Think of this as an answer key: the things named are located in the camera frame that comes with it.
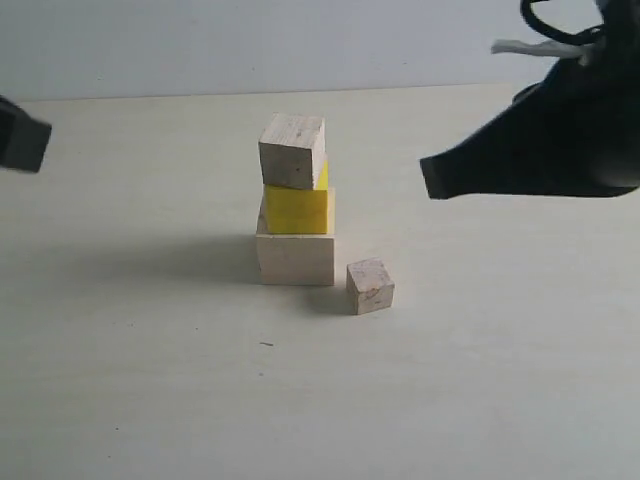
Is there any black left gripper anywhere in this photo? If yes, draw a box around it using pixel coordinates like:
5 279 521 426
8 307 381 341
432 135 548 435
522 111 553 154
0 96 52 173

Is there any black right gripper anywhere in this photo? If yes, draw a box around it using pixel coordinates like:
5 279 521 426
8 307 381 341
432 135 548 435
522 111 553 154
420 29 639 200

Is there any small wooden cube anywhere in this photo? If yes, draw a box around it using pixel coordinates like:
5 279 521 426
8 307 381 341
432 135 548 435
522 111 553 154
346 257 395 315

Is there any medium wooden cube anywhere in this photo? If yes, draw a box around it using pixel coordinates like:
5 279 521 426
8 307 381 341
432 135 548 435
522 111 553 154
258 112 326 190

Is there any yellow cube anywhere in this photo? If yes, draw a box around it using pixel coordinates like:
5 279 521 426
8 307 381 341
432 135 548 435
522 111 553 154
263 160 332 234

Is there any large wooden cube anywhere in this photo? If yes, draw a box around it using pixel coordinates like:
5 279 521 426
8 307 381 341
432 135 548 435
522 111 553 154
255 192 336 287

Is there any black cable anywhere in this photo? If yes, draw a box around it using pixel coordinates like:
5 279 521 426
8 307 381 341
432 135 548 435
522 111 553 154
519 0 609 49

